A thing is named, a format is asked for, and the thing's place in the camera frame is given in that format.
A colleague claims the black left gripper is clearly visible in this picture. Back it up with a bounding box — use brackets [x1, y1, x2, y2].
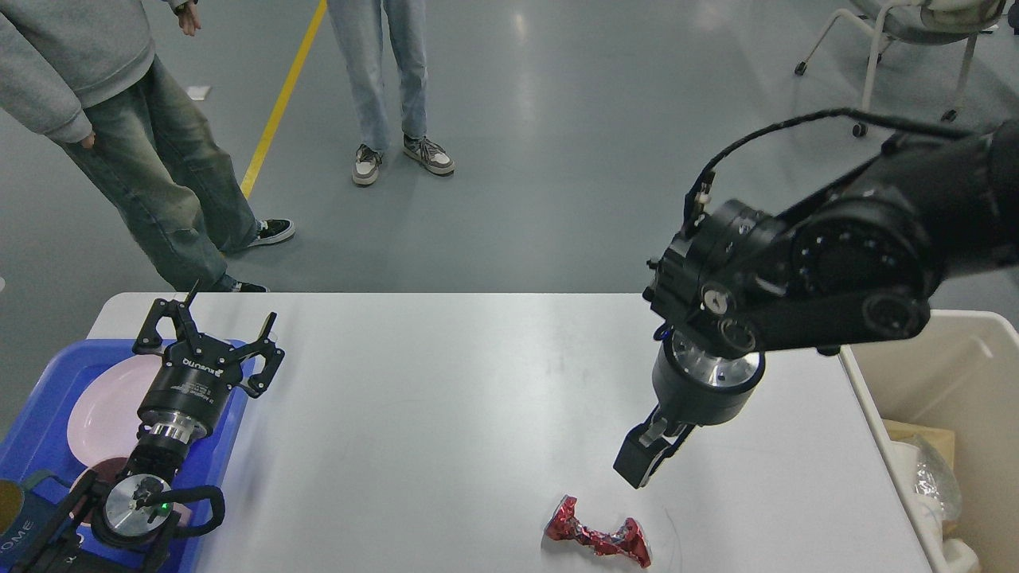
[131, 278, 285, 442]

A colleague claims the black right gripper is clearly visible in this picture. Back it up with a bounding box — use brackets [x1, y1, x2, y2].
[614, 331, 765, 489]

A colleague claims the pink plate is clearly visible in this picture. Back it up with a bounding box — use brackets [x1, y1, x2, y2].
[66, 355, 162, 466]

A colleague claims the brown paper bag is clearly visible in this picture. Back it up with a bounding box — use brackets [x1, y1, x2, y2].
[882, 419, 958, 536]

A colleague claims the white paper cup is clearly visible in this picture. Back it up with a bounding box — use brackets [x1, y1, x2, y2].
[889, 440, 928, 518]

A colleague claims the aluminium foil tray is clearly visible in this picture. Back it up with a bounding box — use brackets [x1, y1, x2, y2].
[912, 435, 963, 522]

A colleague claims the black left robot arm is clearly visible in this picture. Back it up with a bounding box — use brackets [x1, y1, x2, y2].
[10, 290, 285, 572]

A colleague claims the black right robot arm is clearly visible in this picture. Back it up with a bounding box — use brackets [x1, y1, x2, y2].
[614, 107, 1018, 489]

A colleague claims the red foil wrapper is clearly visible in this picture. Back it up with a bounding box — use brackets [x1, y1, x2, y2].
[543, 496, 653, 569]

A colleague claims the person's far leg and shoe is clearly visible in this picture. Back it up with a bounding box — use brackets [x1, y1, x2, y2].
[145, 58, 294, 254]

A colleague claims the person's leg and shoe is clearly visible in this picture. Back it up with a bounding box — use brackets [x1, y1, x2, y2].
[145, 58, 294, 254]
[64, 76, 236, 291]

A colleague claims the blue plastic tray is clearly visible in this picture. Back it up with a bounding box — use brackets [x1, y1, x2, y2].
[1, 340, 248, 572]

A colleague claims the person's near leg and shoe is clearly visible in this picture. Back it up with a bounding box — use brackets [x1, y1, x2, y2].
[64, 76, 236, 291]

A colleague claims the dark blue mug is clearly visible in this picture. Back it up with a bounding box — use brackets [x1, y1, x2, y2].
[1, 469, 72, 572]

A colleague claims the white paper scrap on floor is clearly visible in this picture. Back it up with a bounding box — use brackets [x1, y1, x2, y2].
[186, 86, 211, 102]

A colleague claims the beige plastic bin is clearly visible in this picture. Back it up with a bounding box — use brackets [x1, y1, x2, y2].
[840, 310, 1018, 572]

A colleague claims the grey hoodie torso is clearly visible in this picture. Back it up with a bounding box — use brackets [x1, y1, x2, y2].
[1, 1, 155, 144]

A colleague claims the person's leg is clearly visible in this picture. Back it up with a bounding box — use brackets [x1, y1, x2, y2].
[382, 1, 455, 177]
[327, 1, 390, 186]

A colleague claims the white office chair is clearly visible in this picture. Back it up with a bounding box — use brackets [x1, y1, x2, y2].
[795, 1, 1005, 123]

